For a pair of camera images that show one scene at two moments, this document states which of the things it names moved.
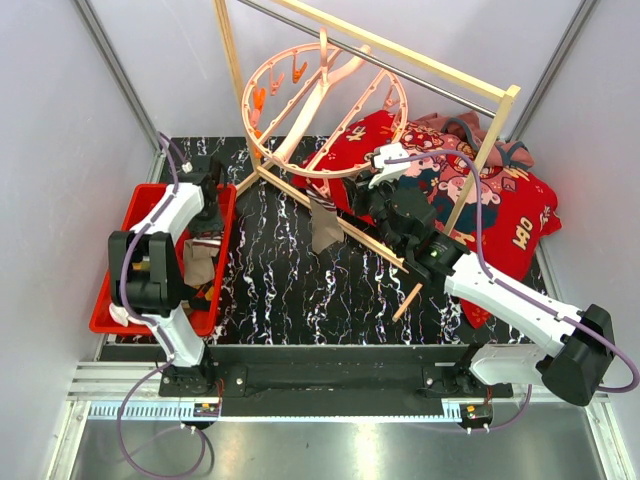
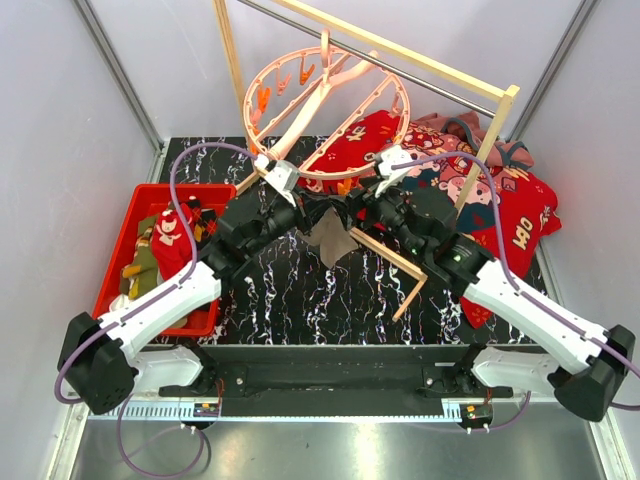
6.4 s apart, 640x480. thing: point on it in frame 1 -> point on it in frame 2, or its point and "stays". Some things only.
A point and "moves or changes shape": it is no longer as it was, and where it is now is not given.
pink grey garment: (472, 129) stays
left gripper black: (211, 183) -> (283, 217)
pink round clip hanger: (326, 110) stays
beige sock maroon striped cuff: (326, 228) moves or changes shape
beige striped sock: (199, 255) -> (331, 234)
